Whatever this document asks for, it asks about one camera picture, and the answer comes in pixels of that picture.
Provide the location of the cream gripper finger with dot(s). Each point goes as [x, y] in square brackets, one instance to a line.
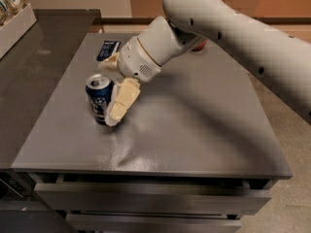
[124, 94]
[110, 63]

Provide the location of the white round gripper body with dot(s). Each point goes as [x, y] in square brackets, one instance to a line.
[136, 59]

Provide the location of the blue Pepsi can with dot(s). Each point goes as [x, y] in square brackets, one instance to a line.
[99, 91]

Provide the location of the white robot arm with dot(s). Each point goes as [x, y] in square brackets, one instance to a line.
[280, 61]

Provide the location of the dark blue snack packet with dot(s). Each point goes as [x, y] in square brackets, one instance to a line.
[108, 49]

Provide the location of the red apple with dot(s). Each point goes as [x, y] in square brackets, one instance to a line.
[200, 46]

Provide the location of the dark grey side counter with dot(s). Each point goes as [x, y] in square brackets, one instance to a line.
[29, 73]

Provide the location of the grey metal drawer cabinet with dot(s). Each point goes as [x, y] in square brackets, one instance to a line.
[199, 122]

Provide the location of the white cardboard snack box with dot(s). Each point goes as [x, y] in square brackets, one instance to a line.
[15, 28]

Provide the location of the snack bags in box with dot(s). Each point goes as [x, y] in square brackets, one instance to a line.
[10, 8]

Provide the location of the upper grey drawer front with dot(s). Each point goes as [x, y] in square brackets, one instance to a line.
[152, 198]

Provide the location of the grey drawer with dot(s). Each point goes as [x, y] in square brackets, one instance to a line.
[148, 224]
[152, 198]

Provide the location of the lower grey drawer front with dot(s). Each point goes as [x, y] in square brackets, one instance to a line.
[148, 224]

